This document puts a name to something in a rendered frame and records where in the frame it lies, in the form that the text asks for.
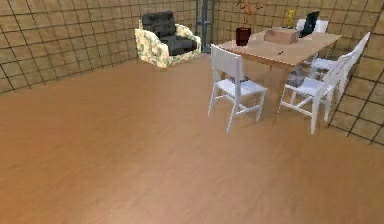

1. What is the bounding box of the white wooden chair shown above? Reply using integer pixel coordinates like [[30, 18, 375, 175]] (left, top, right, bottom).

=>
[[276, 52, 355, 135], [295, 18, 330, 35], [308, 31, 371, 104], [207, 43, 269, 135]]

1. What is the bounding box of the floral armchair with black cushions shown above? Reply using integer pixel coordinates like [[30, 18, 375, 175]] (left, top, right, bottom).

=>
[[134, 10, 203, 69]]

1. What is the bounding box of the dark red plant pot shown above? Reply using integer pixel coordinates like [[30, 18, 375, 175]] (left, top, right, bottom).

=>
[[235, 27, 252, 47]]

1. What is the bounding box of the light wooden dining table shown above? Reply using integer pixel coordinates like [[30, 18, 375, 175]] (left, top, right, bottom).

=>
[[215, 29, 343, 118]]

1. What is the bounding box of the orange dried house plant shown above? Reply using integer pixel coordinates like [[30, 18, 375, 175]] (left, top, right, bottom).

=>
[[235, 0, 265, 29]]

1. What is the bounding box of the brown cardboard box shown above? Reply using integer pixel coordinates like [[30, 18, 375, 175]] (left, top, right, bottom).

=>
[[263, 27, 300, 45]]

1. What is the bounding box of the yellow figurine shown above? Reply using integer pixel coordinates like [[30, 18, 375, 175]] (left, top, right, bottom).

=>
[[285, 7, 297, 29]]

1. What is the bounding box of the black open laptop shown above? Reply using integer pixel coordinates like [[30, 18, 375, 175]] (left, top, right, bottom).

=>
[[298, 10, 321, 39]]

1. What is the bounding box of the grey metal shelf frame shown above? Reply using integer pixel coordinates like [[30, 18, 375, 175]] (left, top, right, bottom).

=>
[[195, 0, 216, 54]]

